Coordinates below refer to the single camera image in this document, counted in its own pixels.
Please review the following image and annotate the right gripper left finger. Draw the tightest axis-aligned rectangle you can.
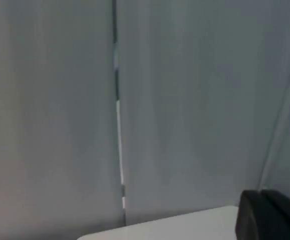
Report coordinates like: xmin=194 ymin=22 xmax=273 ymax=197
xmin=235 ymin=189 xmax=267 ymax=240

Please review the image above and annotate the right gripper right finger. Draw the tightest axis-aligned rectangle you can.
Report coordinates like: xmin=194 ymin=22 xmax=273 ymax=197
xmin=259 ymin=188 xmax=290 ymax=240

